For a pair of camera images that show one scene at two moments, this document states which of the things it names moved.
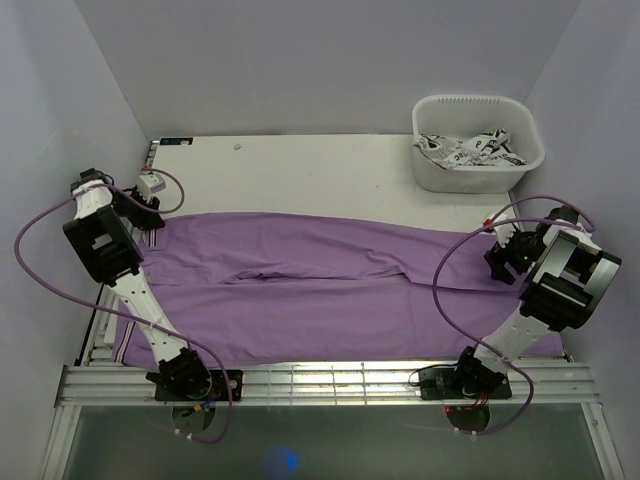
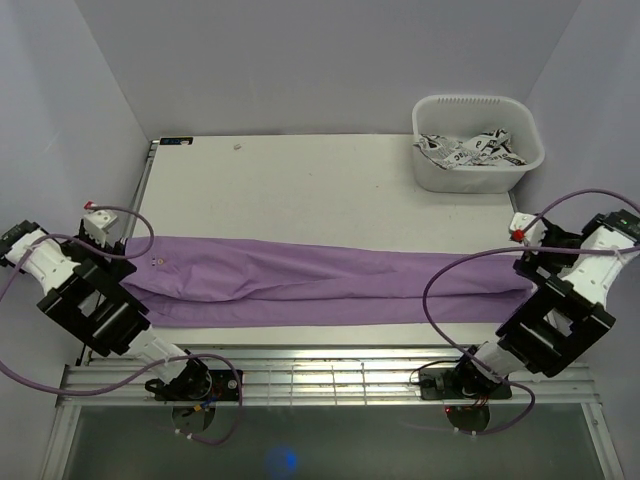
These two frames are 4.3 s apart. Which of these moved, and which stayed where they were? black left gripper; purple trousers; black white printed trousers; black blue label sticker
Moved: black left gripper; purple trousers
Stayed: black white printed trousers; black blue label sticker
